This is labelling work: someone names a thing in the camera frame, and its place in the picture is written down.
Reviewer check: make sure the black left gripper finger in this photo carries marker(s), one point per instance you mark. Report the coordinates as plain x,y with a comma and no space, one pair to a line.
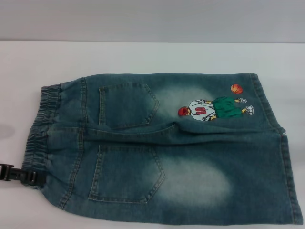
23,176

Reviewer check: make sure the blue denim shorts cartoon patch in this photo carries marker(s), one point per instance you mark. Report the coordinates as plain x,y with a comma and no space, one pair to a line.
190,167

